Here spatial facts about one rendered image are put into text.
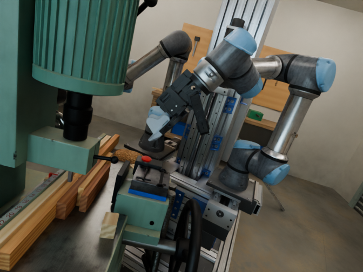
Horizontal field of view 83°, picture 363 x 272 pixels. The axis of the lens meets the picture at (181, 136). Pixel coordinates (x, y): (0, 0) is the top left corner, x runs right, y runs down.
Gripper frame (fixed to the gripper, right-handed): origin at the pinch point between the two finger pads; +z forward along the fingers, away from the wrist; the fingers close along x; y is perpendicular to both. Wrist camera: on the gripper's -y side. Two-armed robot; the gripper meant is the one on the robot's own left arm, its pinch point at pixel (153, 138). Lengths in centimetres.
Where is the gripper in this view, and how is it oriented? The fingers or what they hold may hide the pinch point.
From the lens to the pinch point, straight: 58.7
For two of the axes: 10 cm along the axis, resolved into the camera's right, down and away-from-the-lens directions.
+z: -7.2, 6.6, 2.2
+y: -7.0, -6.9, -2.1
